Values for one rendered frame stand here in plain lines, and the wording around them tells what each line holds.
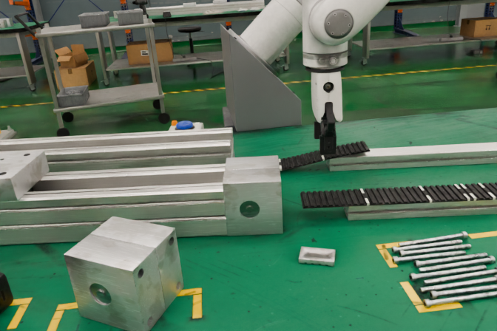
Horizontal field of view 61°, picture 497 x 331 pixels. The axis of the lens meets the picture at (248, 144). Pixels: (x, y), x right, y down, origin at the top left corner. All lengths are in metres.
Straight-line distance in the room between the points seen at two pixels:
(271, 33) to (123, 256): 0.82
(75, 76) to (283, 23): 4.72
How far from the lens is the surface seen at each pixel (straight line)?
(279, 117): 1.14
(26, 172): 0.77
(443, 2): 6.04
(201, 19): 5.33
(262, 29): 1.19
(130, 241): 0.55
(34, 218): 0.76
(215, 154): 0.84
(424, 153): 0.93
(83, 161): 0.92
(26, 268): 0.74
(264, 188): 0.65
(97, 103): 3.73
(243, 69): 1.09
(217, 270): 0.63
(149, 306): 0.55
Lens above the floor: 1.17
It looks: 22 degrees down
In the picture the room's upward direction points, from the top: 4 degrees counter-clockwise
